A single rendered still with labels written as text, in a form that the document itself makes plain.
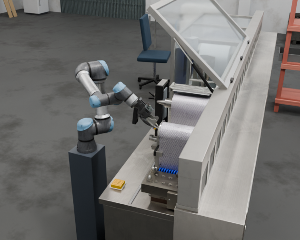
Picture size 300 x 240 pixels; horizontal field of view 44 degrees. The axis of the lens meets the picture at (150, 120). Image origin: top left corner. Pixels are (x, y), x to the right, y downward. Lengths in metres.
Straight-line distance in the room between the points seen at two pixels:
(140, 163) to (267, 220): 1.54
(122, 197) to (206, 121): 0.97
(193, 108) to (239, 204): 1.05
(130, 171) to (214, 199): 1.18
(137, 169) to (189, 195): 1.25
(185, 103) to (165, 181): 0.52
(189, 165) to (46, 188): 2.88
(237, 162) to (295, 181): 2.66
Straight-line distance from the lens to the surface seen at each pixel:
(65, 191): 3.95
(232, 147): 1.80
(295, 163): 4.64
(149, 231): 2.33
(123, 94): 2.25
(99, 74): 2.64
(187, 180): 1.32
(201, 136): 1.41
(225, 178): 1.58
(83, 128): 2.70
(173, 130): 2.22
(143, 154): 2.73
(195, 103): 2.37
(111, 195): 2.34
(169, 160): 2.30
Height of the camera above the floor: 2.32
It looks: 26 degrees down
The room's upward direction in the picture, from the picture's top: 1 degrees clockwise
